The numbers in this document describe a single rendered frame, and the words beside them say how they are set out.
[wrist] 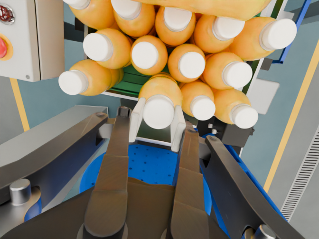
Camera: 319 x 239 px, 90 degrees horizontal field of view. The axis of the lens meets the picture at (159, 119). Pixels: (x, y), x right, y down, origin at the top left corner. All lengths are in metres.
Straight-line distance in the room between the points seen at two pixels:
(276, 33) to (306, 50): 1.46
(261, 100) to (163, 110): 0.47
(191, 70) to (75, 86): 0.19
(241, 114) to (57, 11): 0.40
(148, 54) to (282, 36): 0.19
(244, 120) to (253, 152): 1.55
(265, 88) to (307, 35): 1.16
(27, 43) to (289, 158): 2.07
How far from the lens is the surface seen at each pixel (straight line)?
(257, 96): 0.61
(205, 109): 0.28
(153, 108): 0.19
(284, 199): 2.43
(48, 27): 0.40
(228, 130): 0.45
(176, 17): 0.27
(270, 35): 0.30
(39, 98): 1.82
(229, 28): 0.28
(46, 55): 0.39
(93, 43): 0.28
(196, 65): 0.27
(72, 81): 0.30
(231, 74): 0.28
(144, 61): 0.26
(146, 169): 0.40
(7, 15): 0.37
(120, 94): 0.43
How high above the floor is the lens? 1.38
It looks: 69 degrees down
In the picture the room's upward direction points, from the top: 175 degrees counter-clockwise
